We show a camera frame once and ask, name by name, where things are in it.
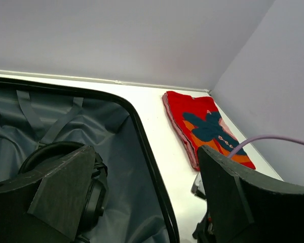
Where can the pink kids suitcase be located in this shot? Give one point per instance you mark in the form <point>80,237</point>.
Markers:
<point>138,207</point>

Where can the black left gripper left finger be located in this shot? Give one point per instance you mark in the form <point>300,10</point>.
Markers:
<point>45,204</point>

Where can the red orange knit sweater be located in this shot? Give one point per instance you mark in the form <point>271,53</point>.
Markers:
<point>197,122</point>

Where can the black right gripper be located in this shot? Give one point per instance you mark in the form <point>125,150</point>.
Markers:
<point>201,210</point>

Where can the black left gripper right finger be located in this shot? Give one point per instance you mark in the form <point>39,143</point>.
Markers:
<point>244,205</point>

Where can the black wired headset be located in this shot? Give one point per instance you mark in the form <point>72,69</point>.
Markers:
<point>97,193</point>

